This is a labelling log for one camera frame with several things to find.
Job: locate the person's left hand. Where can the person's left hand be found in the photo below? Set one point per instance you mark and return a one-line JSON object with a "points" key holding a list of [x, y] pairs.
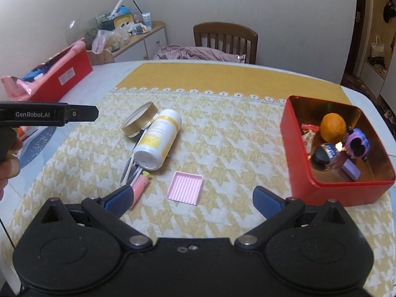
{"points": [[11, 166]]}

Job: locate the black blue round item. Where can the black blue round item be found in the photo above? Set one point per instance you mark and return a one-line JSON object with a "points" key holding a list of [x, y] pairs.
{"points": [[324, 157]]}

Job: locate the red metal tin box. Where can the red metal tin box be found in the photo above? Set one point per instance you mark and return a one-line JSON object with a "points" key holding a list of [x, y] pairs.
{"points": [[315, 186]]}

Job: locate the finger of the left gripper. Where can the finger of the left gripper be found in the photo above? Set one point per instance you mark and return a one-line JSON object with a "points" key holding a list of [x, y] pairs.
{"points": [[82, 113]]}

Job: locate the orange fruit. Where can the orange fruit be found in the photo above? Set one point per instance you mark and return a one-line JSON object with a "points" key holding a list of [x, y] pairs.
{"points": [[332, 128]]}

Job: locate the pink tube with green cap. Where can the pink tube with green cap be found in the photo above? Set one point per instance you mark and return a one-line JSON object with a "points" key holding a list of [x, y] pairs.
{"points": [[139, 186]]}

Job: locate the red candy wrapper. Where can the red candy wrapper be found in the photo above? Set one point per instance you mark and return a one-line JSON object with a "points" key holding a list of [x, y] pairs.
{"points": [[309, 133]]}

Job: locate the right gripper own blue-tipped right finger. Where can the right gripper own blue-tipped right finger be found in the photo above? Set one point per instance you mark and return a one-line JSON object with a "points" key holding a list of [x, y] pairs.
{"points": [[280, 214]]}

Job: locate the pink cloth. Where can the pink cloth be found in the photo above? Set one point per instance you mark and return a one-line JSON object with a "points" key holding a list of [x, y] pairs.
{"points": [[19, 89]]}

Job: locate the right gripper own blue-tipped left finger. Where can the right gripper own blue-tipped left finger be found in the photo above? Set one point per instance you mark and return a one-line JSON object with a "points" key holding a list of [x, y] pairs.
{"points": [[105, 214]]}

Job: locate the yellow houndstooth table mat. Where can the yellow houndstooth table mat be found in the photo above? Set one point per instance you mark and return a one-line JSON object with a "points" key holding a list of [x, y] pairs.
{"points": [[230, 135]]}

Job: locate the clear plastic bag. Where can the clear plastic bag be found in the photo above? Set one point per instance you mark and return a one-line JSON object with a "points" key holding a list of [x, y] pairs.
{"points": [[110, 40]]}

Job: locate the mauve cloth on chair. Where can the mauve cloth on chair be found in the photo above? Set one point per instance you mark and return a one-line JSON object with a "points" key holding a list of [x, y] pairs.
{"points": [[176, 52]]}

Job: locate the wooden chair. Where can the wooden chair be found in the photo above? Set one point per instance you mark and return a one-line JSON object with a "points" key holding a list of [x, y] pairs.
{"points": [[227, 37]]}

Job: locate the purple blue round toy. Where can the purple blue round toy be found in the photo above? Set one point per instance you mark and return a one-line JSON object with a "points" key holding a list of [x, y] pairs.
{"points": [[357, 144]]}

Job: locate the red storage box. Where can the red storage box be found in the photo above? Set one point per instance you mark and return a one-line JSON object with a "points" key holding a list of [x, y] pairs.
{"points": [[61, 77]]}

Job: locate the blue yellow character container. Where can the blue yellow character container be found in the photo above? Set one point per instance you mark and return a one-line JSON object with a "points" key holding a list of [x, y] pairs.
{"points": [[110, 22]]}

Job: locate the pink ridged square tray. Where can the pink ridged square tray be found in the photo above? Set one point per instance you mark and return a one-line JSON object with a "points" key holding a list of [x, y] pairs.
{"points": [[185, 188]]}

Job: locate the white yellow bottle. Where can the white yellow bottle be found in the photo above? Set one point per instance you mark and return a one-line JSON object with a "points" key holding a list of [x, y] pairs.
{"points": [[167, 120]]}

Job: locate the small purple block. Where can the small purple block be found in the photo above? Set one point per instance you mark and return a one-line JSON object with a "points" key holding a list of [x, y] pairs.
{"points": [[351, 170]]}

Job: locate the white wooden cabinet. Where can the white wooden cabinet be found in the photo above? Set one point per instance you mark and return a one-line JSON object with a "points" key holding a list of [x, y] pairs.
{"points": [[140, 47]]}

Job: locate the round gold tin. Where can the round gold tin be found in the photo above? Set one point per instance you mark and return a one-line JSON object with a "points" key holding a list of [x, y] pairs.
{"points": [[140, 119]]}

